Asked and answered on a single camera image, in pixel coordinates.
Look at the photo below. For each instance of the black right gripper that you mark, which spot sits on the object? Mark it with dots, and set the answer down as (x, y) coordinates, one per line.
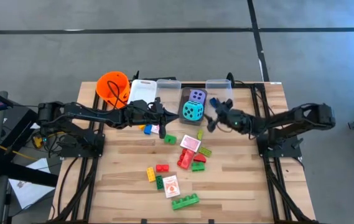
(234, 121)

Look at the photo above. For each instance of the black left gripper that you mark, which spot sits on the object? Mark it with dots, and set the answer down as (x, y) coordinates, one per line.
(142, 113)

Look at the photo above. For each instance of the blue brick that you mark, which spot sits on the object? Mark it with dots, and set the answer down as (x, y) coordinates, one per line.
(213, 102)

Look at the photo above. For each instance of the card deck pink face print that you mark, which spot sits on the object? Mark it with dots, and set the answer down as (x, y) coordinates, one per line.
(155, 129)

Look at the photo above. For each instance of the green notched block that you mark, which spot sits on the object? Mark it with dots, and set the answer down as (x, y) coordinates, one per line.
(170, 139)

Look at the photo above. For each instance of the blue stepped block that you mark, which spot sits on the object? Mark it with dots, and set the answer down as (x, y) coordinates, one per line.
(147, 129)

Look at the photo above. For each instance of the teal foam die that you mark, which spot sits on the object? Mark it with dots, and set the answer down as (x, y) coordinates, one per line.
(193, 110)

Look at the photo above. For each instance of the purple foam die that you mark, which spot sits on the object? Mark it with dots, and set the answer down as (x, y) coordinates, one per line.
(197, 96)

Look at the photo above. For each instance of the dark grey plastic bin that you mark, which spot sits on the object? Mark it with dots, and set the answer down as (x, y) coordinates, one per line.
(185, 94)

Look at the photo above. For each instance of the lime green small block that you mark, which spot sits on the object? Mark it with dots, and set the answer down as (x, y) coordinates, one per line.
(200, 134)

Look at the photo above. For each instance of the card deck red patterned back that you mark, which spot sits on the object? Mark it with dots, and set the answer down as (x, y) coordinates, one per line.
(190, 143)

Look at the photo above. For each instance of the lime green brick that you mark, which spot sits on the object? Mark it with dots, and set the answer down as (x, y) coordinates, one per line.
(205, 152)

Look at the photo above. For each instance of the large red brick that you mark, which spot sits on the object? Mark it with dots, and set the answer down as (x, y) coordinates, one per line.
(185, 159)

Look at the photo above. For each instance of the red wedge block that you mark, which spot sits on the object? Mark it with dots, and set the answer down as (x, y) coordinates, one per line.
(200, 159)

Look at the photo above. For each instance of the small red brick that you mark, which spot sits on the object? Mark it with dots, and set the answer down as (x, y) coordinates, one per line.
(162, 168)

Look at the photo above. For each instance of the yellow brick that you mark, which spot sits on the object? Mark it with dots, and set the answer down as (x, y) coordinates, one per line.
(150, 174)

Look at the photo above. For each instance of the dark green brick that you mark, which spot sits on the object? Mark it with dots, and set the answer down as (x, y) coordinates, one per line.
(159, 183)

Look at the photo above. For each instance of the card deck orange face print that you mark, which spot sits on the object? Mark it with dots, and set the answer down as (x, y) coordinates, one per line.
(171, 186)

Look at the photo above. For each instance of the long green brick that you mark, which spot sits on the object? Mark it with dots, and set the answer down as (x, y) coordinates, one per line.
(185, 202)

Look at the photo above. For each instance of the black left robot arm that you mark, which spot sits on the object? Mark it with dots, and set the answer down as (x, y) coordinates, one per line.
(95, 115)

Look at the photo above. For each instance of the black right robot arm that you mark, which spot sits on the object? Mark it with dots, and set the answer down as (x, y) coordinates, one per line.
(273, 124)

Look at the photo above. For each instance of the clear plastic bin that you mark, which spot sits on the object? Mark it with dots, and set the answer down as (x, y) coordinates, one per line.
(172, 93)
(218, 88)

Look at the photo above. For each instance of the yellow small block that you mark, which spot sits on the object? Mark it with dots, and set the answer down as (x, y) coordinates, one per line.
(141, 127)

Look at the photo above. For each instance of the white plastic bin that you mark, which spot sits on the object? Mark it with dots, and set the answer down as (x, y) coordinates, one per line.
(142, 90)

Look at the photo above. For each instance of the orange smiley face bucket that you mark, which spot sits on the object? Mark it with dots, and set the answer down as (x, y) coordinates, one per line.
(105, 90)

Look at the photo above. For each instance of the black table edge clamp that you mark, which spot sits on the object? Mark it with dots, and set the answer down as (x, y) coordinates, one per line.
(144, 221)
(211, 221)

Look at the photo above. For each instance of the yellow plug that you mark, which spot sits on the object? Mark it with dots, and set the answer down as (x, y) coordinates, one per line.
(37, 141)

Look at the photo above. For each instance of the black stand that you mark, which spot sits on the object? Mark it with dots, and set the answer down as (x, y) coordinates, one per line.
(30, 178)

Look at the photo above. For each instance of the white paper sheet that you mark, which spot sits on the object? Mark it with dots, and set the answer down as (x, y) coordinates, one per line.
(29, 193)

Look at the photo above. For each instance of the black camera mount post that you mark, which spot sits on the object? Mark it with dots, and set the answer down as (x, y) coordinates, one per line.
(136, 76)
(230, 77)

